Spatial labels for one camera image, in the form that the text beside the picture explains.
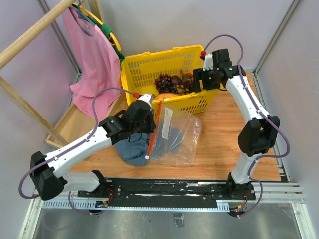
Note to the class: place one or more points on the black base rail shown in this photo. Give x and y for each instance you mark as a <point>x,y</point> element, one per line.
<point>169,193</point>

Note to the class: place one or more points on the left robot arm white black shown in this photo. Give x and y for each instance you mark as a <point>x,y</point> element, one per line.
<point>50,172</point>

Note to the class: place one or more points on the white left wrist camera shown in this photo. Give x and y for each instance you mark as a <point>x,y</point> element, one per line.
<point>147,98</point>

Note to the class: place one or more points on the grey hanger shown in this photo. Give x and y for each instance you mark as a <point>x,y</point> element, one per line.
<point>85,23</point>

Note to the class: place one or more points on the colourful small toy fruit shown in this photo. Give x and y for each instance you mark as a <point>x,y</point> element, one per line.
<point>189,76</point>

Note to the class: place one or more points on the yellow plastic basket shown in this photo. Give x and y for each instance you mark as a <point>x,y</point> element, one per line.
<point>139,71</point>

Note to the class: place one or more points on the blue crumpled cloth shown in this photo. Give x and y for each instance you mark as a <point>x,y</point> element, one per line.
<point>133,150</point>

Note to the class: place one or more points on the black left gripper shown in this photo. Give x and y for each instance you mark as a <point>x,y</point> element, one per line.
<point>151,125</point>

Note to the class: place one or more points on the wooden clothes rack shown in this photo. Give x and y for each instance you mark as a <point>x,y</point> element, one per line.
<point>35,85</point>

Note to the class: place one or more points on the pink t-shirt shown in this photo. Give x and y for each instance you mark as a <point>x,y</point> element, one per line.
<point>99,62</point>

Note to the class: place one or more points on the dark purple plum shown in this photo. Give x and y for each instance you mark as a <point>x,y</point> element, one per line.
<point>175,79</point>

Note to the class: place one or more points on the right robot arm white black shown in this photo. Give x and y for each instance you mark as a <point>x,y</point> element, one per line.
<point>260,130</point>

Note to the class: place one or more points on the dark purple grape bunch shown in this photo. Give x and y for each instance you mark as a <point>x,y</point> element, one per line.
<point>189,85</point>

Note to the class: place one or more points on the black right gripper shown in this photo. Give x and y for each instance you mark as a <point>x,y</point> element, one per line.
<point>199,74</point>

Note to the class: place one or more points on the dark red grape bunch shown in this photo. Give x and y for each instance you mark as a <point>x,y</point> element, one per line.
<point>163,83</point>

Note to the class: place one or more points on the clear zip bag orange seal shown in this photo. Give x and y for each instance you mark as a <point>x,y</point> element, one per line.
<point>167,117</point>

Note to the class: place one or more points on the yellow green hanger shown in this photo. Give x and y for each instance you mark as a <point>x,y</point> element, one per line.
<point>87,15</point>

